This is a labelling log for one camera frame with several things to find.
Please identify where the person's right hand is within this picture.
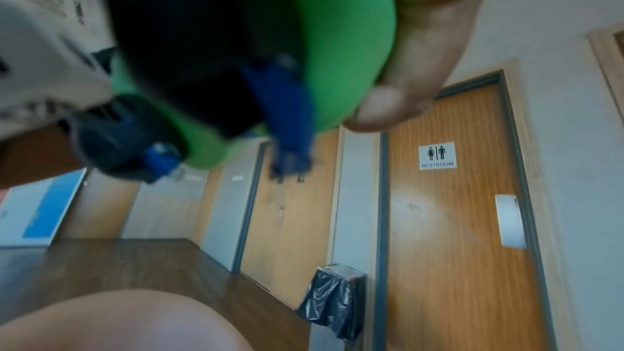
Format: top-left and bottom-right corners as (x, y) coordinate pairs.
(0, 0), (508, 351)

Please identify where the green cup with black inside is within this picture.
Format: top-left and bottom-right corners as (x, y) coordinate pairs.
(97, 0), (397, 170)

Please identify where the white restroom sign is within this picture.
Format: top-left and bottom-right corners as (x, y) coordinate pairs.
(419, 142), (457, 170)

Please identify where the white door push plate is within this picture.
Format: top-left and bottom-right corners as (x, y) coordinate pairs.
(495, 194), (527, 250)

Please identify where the wooden restroom door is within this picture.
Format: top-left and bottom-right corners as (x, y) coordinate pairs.
(378, 70), (559, 351)

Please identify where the bin with black bag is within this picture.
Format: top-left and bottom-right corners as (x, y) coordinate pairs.
(296, 263), (367, 346)

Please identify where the black device with blue part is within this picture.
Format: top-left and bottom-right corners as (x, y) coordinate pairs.
(66, 94), (189, 185)

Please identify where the beige labelled box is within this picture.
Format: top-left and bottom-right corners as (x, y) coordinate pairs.
(0, 0), (114, 139)

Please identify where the blue and white poster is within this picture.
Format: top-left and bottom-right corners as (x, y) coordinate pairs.
(0, 167), (88, 247)

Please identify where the blue strap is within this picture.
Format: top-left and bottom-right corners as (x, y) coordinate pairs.
(240, 57), (316, 180)

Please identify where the wooden door with handle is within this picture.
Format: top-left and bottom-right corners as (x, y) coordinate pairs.
(233, 129), (342, 309)

